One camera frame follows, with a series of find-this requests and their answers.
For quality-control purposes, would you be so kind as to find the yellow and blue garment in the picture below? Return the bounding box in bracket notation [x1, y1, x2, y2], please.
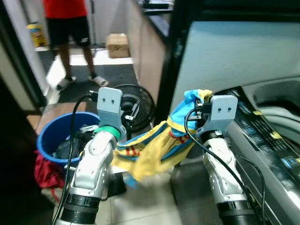
[111, 89, 213, 182]

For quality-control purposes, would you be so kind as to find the grey top-load washing machine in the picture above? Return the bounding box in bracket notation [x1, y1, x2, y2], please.
[213, 76, 300, 225]

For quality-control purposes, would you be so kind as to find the black round floor fan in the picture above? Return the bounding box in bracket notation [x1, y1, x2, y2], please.
[112, 83, 156, 133]

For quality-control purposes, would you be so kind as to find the dark grey floor mat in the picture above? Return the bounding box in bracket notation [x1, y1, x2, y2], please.
[45, 63, 140, 105]

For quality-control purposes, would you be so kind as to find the beige kitchen cabinet black counter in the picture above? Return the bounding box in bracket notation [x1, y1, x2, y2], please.
[123, 0, 172, 101]

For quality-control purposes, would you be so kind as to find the brown cardboard box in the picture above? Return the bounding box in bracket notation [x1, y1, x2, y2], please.
[105, 33, 131, 59]

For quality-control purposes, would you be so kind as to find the black and white garment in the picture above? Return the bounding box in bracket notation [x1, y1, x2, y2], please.
[52, 131, 97, 160]

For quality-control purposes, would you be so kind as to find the brown wooden board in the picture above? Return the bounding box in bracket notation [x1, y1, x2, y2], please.
[26, 101, 90, 134]

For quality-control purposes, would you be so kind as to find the blue plastic laundry bucket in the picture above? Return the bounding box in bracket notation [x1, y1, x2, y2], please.
[37, 111, 102, 165]

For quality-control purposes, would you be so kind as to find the dark red cloth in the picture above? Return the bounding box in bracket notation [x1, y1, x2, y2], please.
[34, 151, 65, 189]

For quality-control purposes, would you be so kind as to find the woven checked basket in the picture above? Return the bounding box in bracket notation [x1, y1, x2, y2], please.
[43, 187, 66, 209]

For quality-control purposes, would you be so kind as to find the person in red shirt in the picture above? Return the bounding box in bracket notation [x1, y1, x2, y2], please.
[42, 0, 110, 91]

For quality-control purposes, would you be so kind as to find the yellow bottle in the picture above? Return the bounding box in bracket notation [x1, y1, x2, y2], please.
[27, 22, 48, 49]

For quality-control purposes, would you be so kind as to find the black door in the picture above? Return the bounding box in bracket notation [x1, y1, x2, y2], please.
[0, 0, 50, 225]

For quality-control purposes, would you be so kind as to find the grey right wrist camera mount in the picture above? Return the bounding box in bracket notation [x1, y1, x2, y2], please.
[197, 95, 239, 138]

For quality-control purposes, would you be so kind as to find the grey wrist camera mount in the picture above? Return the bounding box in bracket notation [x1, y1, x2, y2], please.
[96, 87, 128, 139]
[197, 95, 239, 138]

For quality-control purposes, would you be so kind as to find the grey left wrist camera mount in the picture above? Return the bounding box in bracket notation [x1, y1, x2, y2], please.
[96, 87, 128, 139]

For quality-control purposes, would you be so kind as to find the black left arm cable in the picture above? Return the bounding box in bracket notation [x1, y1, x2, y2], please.
[52, 93, 101, 225]

